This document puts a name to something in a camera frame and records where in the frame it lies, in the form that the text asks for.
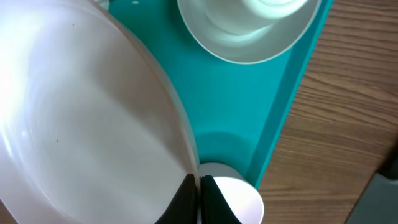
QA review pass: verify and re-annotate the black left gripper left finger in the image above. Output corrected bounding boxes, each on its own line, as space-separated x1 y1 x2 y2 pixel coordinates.
155 174 197 224

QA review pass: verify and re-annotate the pink plate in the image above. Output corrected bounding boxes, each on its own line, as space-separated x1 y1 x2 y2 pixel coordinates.
1 1 198 223

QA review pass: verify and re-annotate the grey metal bowl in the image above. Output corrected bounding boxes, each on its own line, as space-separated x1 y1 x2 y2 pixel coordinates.
177 0 321 65

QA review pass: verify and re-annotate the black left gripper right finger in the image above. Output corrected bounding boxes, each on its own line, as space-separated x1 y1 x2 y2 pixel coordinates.
201 175 241 224

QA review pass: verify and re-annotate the teal plastic tray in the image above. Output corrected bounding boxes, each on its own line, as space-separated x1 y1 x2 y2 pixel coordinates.
109 0 332 187

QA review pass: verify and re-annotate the white paper cup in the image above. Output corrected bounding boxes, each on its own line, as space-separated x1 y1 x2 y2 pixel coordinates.
205 0 307 35

